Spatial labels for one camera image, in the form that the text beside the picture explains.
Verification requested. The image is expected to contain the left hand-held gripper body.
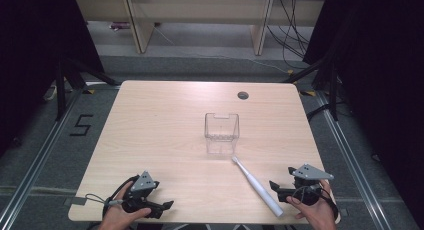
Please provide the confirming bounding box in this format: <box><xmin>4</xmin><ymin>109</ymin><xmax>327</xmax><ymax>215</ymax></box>
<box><xmin>121</xmin><ymin>170</ymin><xmax>161</xmax><ymax>215</ymax></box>

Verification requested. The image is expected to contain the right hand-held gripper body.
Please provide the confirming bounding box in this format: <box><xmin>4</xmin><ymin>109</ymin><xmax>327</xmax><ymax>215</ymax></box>
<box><xmin>288</xmin><ymin>163</ymin><xmax>335</xmax><ymax>206</ymax></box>

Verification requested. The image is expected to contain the white electric toothbrush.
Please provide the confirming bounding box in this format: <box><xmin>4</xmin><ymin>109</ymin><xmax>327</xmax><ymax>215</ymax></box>
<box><xmin>231</xmin><ymin>155</ymin><xmax>285</xmax><ymax>219</ymax></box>

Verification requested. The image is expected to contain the clear plastic container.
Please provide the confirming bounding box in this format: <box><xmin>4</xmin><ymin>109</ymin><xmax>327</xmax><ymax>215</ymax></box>
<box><xmin>203</xmin><ymin>112</ymin><xmax>241</xmax><ymax>156</ymax></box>

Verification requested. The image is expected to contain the person's left hand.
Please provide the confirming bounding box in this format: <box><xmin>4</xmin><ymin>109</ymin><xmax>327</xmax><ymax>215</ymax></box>
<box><xmin>98</xmin><ymin>181</ymin><xmax>152</xmax><ymax>230</ymax></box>

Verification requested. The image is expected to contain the person's right hand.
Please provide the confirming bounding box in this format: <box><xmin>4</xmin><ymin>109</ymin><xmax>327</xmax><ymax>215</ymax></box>
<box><xmin>285</xmin><ymin>179</ymin><xmax>338</xmax><ymax>230</ymax></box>

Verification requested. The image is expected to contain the black metal stand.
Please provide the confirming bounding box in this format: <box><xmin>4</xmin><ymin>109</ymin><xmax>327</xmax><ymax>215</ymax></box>
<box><xmin>282</xmin><ymin>54</ymin><xmax>340</xmax><ymax>122</ymax></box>
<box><xmin>54</xmin><ymin>53</ymin><xmax>122</xmax><ymax>122</ymax></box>

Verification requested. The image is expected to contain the dark curtain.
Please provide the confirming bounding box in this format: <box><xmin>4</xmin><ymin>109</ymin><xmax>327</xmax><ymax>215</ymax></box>
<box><xmin>0</xmin><ymin>0</ymin><xmax>105</xmax><ymax>158</ymax></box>
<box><xmin>302</xmin><ymin>0</ymin><xmax>424</xmax><ymax>226</ymax></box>

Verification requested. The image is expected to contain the small pink object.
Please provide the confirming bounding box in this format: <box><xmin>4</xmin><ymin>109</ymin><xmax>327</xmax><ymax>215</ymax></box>
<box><xmin>108</xmin><ymin>21</ymin><xmax>132</xmax><ymax>32</ymax></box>

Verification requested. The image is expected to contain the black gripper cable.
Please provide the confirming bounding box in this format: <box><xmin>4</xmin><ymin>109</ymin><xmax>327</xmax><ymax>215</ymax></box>
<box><xmin>319</xmin><ymin>180</ymin><xmax>341</xmax><ymax>224</ymax></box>
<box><xmin>101</xmin><ymin>174</ymin><xmax>140</xmax><ymax>221</ymax></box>

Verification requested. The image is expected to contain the aluminium floor rail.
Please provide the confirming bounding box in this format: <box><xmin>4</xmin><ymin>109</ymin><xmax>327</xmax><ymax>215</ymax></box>
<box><xmin>314</xmin><ymin>89</ymin><xmax>395</xmax><ymax>230</ymax></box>
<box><xmin>0</xmin><ymin>88</ymin><xmax>85</xmax><ymax>230</ymax></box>

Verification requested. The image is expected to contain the thin grey cable with plug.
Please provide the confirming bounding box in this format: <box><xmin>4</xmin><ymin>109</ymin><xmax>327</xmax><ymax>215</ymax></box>
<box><xmin>84</xmin><ymin>192</ymin><xmax>125</xmax><ymax>208</ymax></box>

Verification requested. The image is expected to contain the thick black floor cable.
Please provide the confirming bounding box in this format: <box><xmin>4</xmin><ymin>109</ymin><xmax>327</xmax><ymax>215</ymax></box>
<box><xmin>305</xmin><ymin>102</ymin><xmax>332</xmax><ymax>122</ymax></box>

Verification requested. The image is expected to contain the thin white cable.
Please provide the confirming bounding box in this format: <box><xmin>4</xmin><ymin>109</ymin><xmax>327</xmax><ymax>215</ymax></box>
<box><xmin>152</xmin><ymin>24</ymin><xmax>290</xmax><ymax>75</ymax></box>

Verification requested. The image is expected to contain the coiled white cable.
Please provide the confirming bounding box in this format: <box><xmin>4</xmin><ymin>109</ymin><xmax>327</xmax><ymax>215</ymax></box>
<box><xmin>42</xmin><ymin>84</ymin><xmax>68</xmax><ymax>103</ymax></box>

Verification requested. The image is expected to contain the bundle of black cables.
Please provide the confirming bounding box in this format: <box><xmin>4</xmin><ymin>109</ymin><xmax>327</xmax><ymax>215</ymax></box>
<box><xmin>265</xmin><ymin>0</ymin><xmax>312</xmax><ymax>70</ymax></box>

